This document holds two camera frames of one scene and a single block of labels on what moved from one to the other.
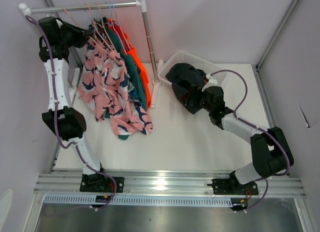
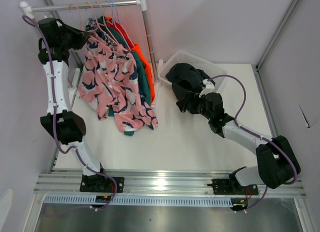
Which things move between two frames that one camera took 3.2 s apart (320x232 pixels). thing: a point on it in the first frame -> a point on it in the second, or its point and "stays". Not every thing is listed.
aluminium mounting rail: [282, 186] stays
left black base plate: [98, 182] stays
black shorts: [182, 76] stays
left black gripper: [82, 35] stays
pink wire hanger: [71, 17] -> [81, 27]
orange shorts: [131, 52] -> [140, 48]
